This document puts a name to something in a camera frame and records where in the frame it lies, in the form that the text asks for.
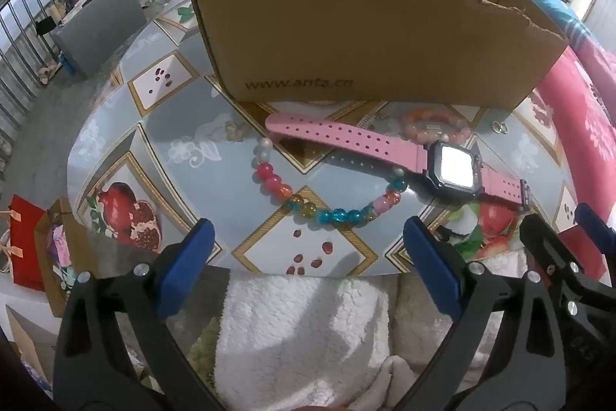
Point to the red paper bag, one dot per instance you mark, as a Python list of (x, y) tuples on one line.
[(26, 242)]

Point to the brown paper bag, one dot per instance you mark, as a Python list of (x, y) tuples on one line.
[(62, 257)]

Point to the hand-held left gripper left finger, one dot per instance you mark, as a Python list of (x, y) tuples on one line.
[(185, 271)]

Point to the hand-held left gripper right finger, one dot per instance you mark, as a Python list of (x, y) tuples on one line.
[(433, 266)]

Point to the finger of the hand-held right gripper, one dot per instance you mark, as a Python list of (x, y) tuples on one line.
[(596, 225), (553, 261)]

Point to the white fleece garment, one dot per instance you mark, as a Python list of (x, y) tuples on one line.
[(298, 334)]

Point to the grey storage box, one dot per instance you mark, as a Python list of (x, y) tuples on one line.
[(101, 26)]

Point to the brown cardboard box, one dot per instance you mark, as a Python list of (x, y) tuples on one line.
[(361, 45)]

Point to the metal railing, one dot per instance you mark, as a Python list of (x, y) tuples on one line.
[(19, 30)]

